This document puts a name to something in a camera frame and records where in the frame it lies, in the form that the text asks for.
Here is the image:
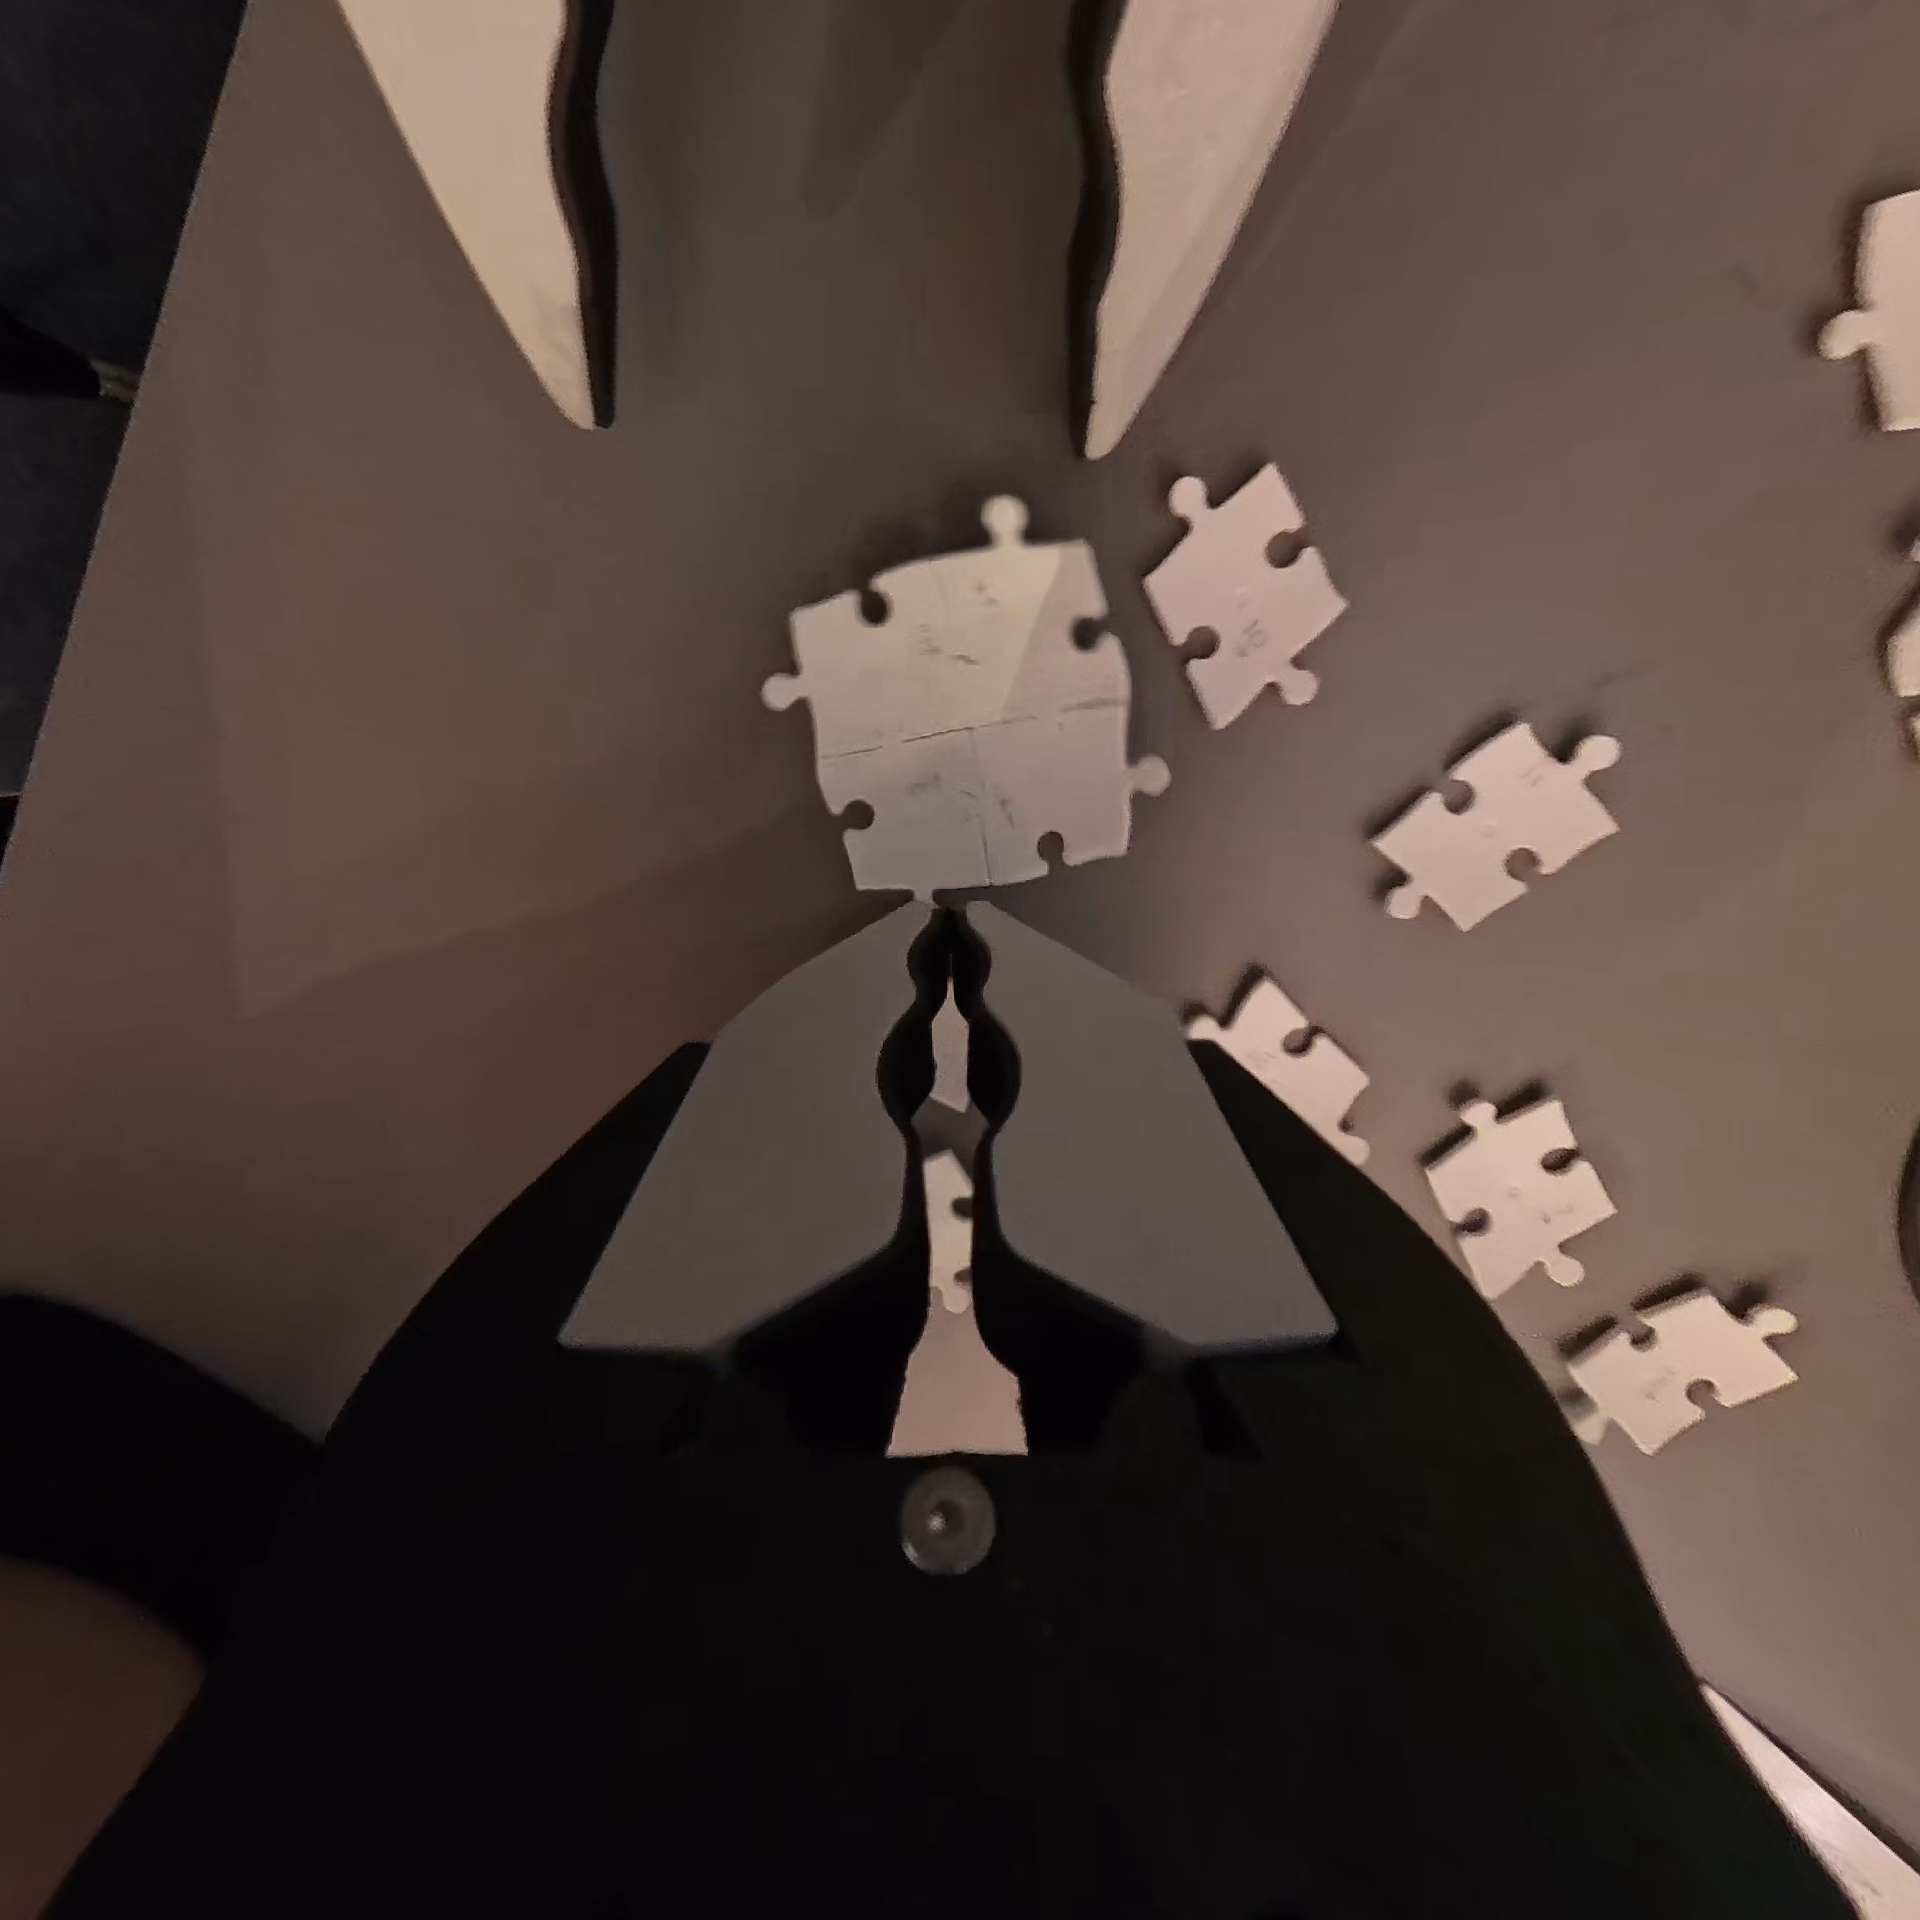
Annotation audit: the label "printed instruction leaflet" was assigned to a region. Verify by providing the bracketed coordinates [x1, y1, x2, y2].
[1704, 1687, 1920, 1920]

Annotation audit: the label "scatter of white puzzle pieces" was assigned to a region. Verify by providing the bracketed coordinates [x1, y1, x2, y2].
[918, 192, 1920, 1460]

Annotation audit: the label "person's right forearm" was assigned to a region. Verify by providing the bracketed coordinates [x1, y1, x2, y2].
[0, 1560, 209, 1824]

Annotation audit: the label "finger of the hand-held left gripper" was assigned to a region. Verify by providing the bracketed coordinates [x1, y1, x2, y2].
[1068, 0, 1344, 463]
[336, 0, 621, 435]

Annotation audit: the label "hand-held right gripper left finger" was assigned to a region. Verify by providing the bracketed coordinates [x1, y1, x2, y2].
[555, 908, 944, 1368]

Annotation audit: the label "person's dark trousers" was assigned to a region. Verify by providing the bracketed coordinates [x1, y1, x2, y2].
[0, 0, 249, 865]

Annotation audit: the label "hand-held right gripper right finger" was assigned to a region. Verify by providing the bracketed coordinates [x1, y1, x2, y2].
[950, 896, 1340, 1369]

